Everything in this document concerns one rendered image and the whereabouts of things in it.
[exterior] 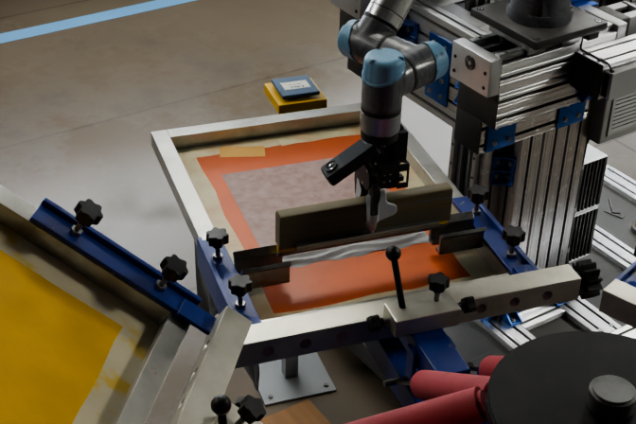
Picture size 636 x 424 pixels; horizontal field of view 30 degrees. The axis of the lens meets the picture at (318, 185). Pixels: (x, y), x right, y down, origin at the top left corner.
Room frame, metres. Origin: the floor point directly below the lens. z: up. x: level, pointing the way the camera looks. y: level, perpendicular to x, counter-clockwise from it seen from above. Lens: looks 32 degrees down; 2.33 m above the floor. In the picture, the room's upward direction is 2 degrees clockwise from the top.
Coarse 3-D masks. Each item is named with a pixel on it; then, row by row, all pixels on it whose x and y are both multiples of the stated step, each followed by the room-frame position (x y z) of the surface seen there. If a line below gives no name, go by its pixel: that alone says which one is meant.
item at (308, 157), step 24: (312, 144) 2.41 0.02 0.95; (336, 144) 2.41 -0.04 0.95; (312, 168) 2.29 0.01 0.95; (312, 192) 2.19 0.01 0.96; (336, 192) 2.19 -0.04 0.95; (360, 264) 1.92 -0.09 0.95; (384, 264) 1.93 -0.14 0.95; (408, 264) 1.93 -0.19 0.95; (432, 264) 1.93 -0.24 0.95; (456, 264) 1.94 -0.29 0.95; (384, 288) 1.85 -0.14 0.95; (408, 288) 1.85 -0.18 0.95
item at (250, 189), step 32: (224, 160) 2.32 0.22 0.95; (256, 160) 2.32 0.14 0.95; (288, 160) 2.33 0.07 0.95; (224, 192) 2.18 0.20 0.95; (256, 192) 2.18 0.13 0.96; (288, 192) 2.19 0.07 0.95; (256, 224) 2.06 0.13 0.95; (288, 288) 1.84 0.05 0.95; (320, 288) 1.84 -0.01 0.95; (352, 288) 1.84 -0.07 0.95
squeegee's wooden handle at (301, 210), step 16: (400, 192) 1.93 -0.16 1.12; (416, 192) 1.93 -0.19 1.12; (432, 192) 1.94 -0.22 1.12; (448, 192) 1.95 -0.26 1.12; (288, 208) 1.87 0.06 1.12; (304, 208) 1.87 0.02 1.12; (320, 208) 1.87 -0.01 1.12; (336, 208) 1.87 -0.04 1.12; (352, 208) 1.88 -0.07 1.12; (400, 208) 1.92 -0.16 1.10; (416, 208) 1.93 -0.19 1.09; (432, 208) 1.94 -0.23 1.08; (448, 208) 1.95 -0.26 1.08; (288, 224) 1.84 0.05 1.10; (304, 224) 1.85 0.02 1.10; (320, 224) 1.86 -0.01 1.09; (336, 224) 1.87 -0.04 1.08; (352, 224) 1.88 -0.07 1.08; (384, 224) 1.91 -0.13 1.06; (400, 224) 1.92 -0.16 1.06; (288, 240) 1.84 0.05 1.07; (304, 240) 1.85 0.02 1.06
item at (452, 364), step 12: (408, 336) 1.61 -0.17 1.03; (420, 336) 1.59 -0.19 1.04; (432, 336) 1.60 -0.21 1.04; (444, 336) 1.60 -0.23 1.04; (420, 348) 1.56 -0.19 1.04; (432, 348) 1.56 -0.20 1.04; (444, 348) 1.56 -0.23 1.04; (420, 360) 1.56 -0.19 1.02; (432, 360) 1.53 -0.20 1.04; (444, 360) 1.53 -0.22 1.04; (456, 360) 1.53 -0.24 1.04; (456, 372) 1.50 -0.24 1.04; (468, 372) 1.51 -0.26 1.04
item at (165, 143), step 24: (240, 120) 2.45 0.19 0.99; (264, 120) 2.45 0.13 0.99; (288, 120) 2.46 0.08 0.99; (312, 120) 2.48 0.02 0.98; (336, 120) 2.50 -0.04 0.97; (360, 120) 2.52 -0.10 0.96; (168, 144) 2.32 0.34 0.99; (192, 144) 2.37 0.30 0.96; (408, 144) 2.36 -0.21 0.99; (168, 168) 2.21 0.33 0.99; (432, 168) 2.25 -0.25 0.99; (192, 192) 2.12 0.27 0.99; (456, 192) 2.15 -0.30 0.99; (192, 216) 2.03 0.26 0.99; (312, 312) 1.72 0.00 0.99
